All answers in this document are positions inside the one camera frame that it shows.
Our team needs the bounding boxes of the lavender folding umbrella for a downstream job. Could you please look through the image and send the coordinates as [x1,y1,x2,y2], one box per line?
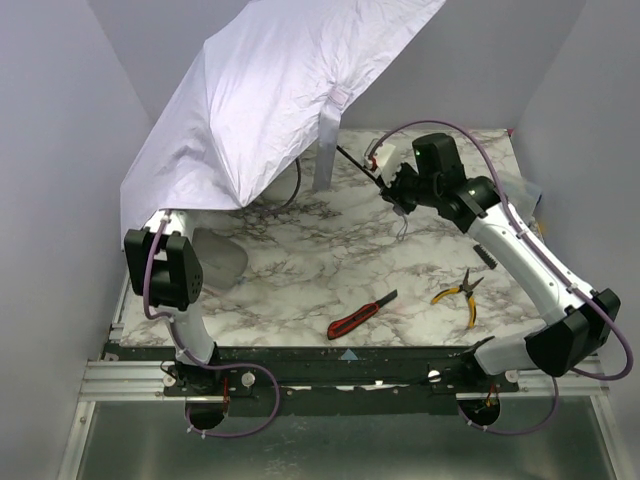
[120,1,441,231]

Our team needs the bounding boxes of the pink zippered umbrella case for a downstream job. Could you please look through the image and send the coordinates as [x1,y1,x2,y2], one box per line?
[193,228,249,292]

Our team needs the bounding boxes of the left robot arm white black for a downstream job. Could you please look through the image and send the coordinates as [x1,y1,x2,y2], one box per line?
[123,209,221,390]

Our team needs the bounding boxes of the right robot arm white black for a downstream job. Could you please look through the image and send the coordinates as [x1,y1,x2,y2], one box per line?
[368,133,621,377]

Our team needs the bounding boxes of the small black comb part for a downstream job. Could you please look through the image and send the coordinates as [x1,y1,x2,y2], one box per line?
[473,244,498,270]

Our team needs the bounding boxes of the red black utility knife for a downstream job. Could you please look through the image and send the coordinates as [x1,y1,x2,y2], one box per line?
[326,290,398,341]

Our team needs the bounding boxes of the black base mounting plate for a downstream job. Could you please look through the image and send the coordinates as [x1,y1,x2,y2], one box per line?
[103,343,518,417]

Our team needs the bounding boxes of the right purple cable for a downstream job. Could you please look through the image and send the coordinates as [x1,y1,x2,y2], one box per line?
[369,118,635,435]

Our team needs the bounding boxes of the purple cable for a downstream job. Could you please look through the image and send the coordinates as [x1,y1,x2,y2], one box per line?
[369,118,635,435]
[142,157,303,440]

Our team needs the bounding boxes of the yellow handled pliers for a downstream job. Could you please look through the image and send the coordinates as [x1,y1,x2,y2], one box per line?
[431,267,486,329]

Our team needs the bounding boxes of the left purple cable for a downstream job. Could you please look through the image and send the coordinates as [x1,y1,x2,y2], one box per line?
[142,157,303,440]

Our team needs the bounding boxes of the aluminium frame rail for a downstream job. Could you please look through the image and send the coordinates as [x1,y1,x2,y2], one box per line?
[78,361,610,402]

